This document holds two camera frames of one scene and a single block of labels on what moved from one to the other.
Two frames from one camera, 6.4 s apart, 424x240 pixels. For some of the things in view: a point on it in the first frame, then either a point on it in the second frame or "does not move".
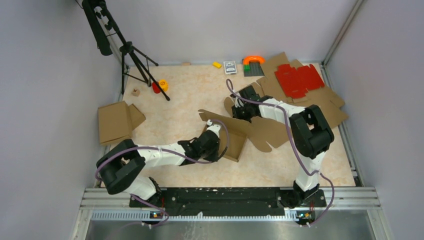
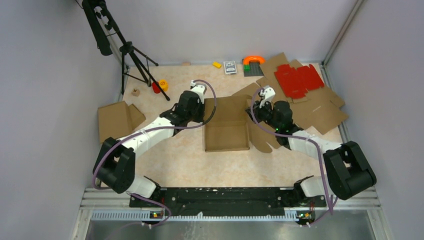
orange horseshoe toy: [247, 59] does not move
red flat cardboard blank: [294, 82] does not move
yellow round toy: [163, 84] does not move
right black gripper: [235, 110] → [257, 110]
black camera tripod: [100, 21] does not move
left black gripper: [215, 153] → [200, 118]
